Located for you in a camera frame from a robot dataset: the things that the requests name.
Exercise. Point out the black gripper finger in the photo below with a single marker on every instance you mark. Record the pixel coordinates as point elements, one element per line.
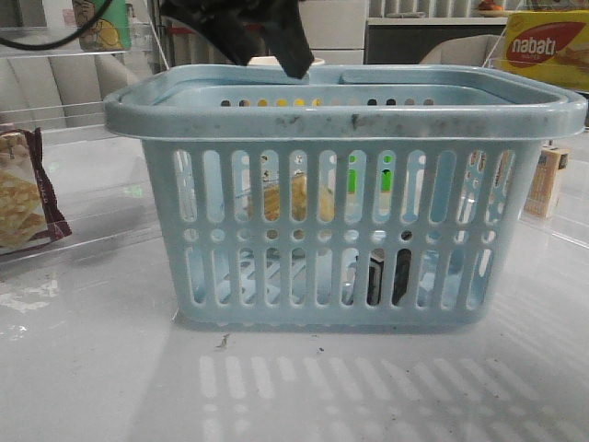
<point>221,23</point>
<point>282,30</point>

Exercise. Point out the bread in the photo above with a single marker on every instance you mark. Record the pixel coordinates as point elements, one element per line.
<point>293,200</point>

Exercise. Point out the light blue plastic basket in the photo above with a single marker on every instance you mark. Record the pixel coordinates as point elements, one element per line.
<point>447,152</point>

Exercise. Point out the white cabinet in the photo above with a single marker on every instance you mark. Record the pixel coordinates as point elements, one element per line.
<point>335,30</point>

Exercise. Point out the green cartoon label can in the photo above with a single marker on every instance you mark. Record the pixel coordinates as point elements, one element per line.
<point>110,33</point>

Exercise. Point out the grey armchair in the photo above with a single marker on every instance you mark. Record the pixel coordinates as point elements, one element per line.
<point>470,51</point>

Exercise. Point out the clear acrylic display shelf left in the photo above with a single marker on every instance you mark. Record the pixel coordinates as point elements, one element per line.
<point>100,179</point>

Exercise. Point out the plate of red fruit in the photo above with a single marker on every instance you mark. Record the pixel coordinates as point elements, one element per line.
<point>488,8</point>

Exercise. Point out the yellow nabati wafer box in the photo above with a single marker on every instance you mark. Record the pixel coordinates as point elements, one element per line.
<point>548,46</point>

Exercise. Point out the maroon almond biscuit packet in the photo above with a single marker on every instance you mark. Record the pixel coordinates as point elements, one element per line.
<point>30,216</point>

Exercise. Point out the small beige patterned box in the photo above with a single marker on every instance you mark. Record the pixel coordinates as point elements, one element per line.
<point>544,191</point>

